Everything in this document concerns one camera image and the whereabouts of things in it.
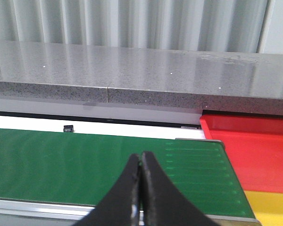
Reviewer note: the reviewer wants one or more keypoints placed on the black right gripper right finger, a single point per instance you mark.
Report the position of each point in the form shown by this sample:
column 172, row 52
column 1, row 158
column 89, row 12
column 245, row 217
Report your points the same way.
column 163, row 204

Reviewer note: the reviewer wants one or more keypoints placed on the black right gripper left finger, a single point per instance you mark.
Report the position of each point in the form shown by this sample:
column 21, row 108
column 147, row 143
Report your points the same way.
column 120, row 206

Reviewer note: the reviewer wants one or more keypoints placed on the green conveyor belt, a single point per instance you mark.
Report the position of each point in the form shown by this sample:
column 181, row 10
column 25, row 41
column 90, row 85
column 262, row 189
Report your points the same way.
column 81, row 168

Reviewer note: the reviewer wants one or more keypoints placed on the yellow plastic tray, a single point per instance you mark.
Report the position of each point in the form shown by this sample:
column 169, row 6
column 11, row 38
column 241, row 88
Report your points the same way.
column 267, row 207

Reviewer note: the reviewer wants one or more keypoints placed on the red plastic tray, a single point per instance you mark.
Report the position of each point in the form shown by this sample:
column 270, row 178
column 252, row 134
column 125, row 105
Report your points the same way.
column 254, row 146

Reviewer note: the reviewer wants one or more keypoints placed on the grey granite counter ledge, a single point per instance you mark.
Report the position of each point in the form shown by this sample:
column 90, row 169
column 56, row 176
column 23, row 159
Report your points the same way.
column 214, row 81

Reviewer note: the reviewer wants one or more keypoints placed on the white pleated curtain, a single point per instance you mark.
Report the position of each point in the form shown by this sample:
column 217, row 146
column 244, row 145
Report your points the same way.
column 249, row 26

